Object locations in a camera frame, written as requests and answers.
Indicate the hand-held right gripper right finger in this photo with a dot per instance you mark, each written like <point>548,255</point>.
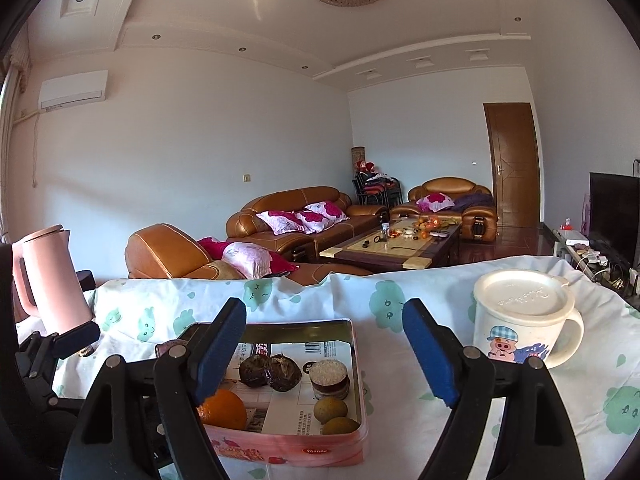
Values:
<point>430,355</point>

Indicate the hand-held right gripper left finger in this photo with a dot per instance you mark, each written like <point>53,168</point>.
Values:
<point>220,350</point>

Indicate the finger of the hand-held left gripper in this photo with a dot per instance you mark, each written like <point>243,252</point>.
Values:
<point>77,333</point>

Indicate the dark brown wrinkled fruit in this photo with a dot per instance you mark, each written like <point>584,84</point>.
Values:
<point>254,372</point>
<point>285,372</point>

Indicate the purple passion fruit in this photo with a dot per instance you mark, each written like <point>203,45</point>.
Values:
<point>170,348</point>

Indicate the small brown-green fruit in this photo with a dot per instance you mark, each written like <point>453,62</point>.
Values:
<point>330,408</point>
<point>342,426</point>

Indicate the pink tin box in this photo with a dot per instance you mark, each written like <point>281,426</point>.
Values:
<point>280,452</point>

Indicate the orange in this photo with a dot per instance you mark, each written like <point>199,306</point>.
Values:
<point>222,407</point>

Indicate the pink electric kettle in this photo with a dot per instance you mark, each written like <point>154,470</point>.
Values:
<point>50,280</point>

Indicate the cloud-print white tablecloth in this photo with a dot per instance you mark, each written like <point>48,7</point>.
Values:
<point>390,410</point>

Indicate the white cartoon pig mug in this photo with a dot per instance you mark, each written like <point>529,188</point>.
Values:
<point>515,330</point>

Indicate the pale pink pillow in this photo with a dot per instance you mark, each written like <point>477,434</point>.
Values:
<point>247,257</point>

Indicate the red blanket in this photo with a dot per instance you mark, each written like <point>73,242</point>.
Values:
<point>212,247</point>

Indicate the wooden coffee table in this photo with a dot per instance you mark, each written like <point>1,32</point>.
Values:
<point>400,250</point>

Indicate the brown leather armchair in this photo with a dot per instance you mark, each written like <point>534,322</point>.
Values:
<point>160,250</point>

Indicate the white and magenta floral pillow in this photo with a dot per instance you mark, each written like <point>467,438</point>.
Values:
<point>435,202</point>
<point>280,221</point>
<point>327,208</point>
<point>312,218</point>

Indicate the purple blanket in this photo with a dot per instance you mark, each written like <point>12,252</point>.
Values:
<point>472,200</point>

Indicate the brown leather sofa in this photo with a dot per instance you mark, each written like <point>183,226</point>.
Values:
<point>280,200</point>

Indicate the television cabinet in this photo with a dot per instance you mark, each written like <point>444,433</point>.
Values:
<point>560,251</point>

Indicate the brown leather loveseat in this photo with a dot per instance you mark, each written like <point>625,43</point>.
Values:
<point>445,185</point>

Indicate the stacked dark chairs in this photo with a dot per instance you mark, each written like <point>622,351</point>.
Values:
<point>375,190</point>

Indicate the white flat box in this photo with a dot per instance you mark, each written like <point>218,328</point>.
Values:
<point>576,238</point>

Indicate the white air conditioner pipe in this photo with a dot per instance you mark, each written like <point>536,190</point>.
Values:
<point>35,150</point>

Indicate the tall decorated floor vase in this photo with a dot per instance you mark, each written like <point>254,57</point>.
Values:
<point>358,157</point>

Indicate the brown wooden door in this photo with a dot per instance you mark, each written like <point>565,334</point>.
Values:
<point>512,160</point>

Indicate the black television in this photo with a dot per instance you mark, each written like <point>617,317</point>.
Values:
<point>615,215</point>

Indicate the beige curtain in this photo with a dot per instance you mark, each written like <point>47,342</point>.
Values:
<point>17,60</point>

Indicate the white wall air conditioner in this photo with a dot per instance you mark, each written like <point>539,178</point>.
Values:
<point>75,89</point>

